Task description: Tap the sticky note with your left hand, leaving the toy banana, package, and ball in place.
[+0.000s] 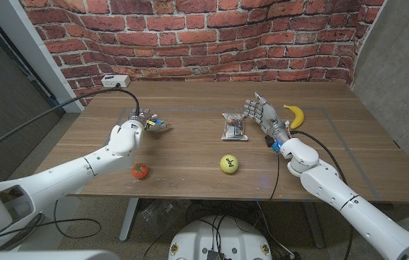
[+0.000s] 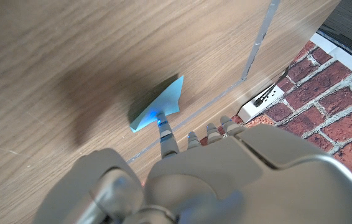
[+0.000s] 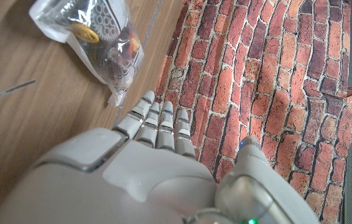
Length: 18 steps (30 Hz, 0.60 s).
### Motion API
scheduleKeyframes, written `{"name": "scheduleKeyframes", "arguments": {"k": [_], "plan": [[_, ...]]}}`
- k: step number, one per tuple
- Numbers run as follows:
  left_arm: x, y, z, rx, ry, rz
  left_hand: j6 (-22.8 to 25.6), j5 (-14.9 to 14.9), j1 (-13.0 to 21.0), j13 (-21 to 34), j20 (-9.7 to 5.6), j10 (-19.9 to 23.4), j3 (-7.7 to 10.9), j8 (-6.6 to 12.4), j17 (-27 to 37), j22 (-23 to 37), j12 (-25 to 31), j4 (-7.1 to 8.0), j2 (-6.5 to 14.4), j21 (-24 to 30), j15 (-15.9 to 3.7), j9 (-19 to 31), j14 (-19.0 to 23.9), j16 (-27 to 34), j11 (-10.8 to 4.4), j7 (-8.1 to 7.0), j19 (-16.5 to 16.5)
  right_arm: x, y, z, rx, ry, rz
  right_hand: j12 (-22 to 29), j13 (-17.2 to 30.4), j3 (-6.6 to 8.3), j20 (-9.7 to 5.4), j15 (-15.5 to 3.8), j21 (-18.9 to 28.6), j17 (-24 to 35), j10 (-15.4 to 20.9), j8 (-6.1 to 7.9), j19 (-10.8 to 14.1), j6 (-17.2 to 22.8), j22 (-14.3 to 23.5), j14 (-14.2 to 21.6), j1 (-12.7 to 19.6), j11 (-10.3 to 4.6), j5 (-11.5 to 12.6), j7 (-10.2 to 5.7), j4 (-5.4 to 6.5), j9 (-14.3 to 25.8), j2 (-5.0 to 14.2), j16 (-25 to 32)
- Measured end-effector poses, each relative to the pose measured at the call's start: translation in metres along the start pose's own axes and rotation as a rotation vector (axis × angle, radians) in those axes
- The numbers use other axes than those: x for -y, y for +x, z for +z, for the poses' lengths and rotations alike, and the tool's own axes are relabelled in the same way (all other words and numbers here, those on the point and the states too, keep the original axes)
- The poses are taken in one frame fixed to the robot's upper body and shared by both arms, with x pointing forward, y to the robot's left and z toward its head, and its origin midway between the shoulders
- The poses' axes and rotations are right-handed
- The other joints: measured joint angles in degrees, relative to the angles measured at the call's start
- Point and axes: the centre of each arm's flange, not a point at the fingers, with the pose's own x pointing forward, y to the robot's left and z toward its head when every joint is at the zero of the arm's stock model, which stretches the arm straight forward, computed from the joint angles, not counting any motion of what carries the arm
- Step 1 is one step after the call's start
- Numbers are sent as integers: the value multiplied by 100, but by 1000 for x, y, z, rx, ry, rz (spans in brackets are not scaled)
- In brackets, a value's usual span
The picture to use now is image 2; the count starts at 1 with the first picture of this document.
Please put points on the blue sticky note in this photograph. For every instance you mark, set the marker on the blue sticky note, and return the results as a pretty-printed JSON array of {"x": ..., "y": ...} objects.
[{"x": 163, "y": 102}]

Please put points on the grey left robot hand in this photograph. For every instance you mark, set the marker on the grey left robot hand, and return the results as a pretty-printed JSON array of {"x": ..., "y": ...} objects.
[{"x": 225, "y": 180}]

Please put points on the white power strip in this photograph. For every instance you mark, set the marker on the white power strip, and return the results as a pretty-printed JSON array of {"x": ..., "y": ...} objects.
[{"x": 253, "y": 112}]

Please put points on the red brick print backdrop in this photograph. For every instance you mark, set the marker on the red brick print backdrop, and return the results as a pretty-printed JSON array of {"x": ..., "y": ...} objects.
[{"x": 334, "y": 102}]

